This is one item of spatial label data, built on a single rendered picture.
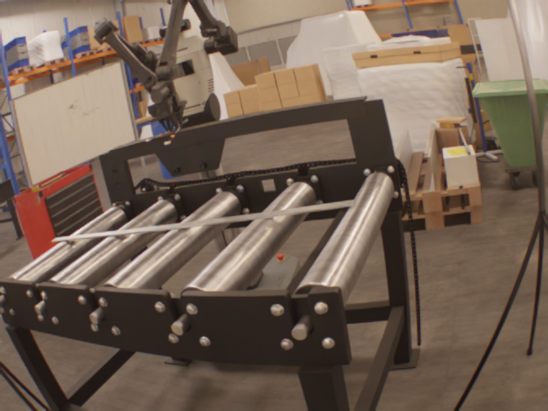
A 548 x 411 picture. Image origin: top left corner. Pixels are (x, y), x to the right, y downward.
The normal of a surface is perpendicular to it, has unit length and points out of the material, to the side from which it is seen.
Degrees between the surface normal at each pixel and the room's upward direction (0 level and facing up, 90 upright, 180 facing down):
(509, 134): 101
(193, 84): 90
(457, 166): 90
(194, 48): 90
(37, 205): 90
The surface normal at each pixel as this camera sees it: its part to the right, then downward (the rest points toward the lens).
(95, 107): 0.68, 0.04
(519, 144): -0.43, 0.51
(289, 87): -0.27, 0.32
